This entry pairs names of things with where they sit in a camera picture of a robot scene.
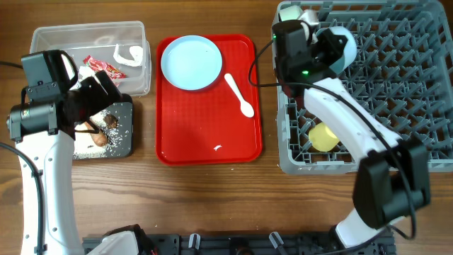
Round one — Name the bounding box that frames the grey dishwasher rack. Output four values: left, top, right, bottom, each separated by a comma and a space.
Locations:
278, 1, 452, 172

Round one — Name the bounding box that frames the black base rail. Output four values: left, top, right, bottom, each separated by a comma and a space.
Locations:
81, 232, 396, 255

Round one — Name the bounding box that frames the brown food lump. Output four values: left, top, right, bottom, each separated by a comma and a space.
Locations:
103, 114, 118, 129

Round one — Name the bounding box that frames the pile of white rice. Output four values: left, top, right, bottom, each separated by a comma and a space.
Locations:
72, 113, 130, 159

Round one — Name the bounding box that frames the black plastic tray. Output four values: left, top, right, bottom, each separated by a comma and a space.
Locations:
72, 93, 134, 159

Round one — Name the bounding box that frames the mint green bowl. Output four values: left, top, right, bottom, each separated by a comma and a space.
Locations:
278, 6, 303, 21

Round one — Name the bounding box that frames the red serving tray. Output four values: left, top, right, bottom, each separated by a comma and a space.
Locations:
155, 34, 263, 166

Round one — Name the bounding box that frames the red snack wrapper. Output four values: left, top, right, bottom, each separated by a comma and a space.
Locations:
83, 55, 127, 86

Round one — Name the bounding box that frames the clear plastic bin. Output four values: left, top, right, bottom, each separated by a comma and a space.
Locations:
30, 21, 152, 96

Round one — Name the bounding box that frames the large light blue plate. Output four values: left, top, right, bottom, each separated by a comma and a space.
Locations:
161, 35, 223, 91

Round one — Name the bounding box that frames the yellow plastic cup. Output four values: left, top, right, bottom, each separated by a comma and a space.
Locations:
308, 123, 340, 152

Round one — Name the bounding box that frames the white plastic spoon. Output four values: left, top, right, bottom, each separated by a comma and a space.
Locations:
224, 73, 255, 118

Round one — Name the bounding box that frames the white plastic film strip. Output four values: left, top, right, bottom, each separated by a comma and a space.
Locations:
113, 43, 144, 68

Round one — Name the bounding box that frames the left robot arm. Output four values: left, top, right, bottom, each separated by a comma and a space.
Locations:
6, 50, 132, 254

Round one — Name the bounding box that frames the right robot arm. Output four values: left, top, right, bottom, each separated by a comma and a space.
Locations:
272, 19, 431, 249

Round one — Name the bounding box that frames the small light blue bowl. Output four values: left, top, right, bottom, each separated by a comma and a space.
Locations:
316, 26, 357, 74

